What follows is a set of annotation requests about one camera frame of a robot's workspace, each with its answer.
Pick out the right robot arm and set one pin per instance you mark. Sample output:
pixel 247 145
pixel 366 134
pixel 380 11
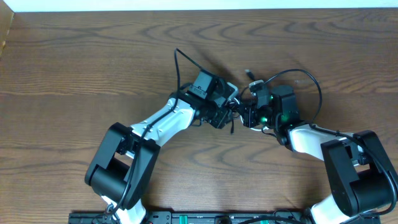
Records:
pixel 362 179

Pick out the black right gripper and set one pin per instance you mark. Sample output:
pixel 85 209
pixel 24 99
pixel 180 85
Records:
pixel 249 116

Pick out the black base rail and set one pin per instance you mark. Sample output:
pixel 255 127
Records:
pixel 167 217

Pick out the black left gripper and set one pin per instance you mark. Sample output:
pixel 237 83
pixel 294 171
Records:
pixel 224 117

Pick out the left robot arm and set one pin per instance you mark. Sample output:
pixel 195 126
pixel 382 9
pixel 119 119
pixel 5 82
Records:
pixel 123 164

